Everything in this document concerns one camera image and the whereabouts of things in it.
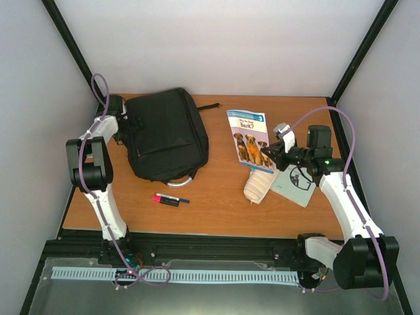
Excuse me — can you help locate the dog picture book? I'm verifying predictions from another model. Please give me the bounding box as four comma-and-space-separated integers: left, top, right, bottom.
226, 110, 274, 174

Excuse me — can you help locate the black student bag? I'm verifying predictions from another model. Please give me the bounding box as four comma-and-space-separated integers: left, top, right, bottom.
123, 88, 220, 187

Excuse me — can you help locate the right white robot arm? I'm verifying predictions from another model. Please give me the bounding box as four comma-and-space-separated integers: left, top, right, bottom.
262, 123, 400, 289

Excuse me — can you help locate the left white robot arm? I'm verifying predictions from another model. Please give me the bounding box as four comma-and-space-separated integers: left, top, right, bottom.
66, 94, 129, 242

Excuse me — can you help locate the grey booklet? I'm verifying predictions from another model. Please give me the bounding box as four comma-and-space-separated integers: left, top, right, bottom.
270, 165, 316, 207

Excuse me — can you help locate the beige fabric pencil case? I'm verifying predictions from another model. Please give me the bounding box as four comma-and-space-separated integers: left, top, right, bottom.
243, 169, 279, 204

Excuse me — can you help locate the blue cap pen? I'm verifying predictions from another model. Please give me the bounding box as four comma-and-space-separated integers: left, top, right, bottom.
155, 193, 190, 203

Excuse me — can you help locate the pink cap black highlighter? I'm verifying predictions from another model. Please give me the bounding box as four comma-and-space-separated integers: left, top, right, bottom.
152, 195, 180, 207

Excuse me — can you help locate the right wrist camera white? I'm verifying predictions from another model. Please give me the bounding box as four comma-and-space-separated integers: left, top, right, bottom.
274, 123, 296, 153

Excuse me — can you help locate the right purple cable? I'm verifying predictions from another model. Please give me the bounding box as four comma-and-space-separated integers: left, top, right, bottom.
288, 105, 391, 302

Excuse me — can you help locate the left black frame post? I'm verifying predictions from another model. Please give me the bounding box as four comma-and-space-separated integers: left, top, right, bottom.
41, 0, 105, 101

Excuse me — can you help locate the black frame post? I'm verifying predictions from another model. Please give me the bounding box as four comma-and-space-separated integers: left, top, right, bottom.
327, 0, 399, 107
41, 0, 105, 101

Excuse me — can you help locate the black aluminium rail base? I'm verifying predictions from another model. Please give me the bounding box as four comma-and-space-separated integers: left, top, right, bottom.
41, 229, 323, 272

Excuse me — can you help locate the light blue cable duct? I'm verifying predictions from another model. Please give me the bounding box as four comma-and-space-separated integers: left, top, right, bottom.
51, 266, 299, 286

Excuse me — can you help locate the right black frame post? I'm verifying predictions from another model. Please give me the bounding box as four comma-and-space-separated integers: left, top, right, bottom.
327, 0, 399, 107

